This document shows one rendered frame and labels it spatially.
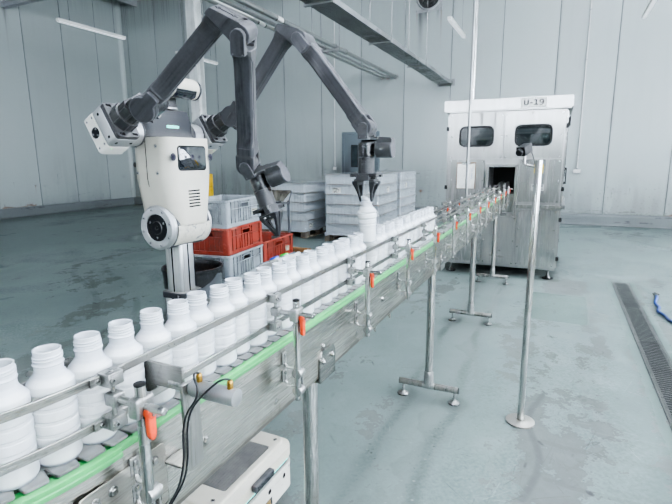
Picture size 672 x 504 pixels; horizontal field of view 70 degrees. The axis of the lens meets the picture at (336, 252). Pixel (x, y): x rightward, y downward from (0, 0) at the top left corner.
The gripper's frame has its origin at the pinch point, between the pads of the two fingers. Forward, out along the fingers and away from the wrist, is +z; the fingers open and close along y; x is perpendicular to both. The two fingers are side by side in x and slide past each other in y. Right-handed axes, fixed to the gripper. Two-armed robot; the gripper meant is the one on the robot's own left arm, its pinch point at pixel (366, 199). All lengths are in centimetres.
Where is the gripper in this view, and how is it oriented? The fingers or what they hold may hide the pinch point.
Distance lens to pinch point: 171.3
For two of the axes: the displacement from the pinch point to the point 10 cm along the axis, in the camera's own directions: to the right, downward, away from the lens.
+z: 0.1, 9.8, 1.8
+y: -9.1, -0.7, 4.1
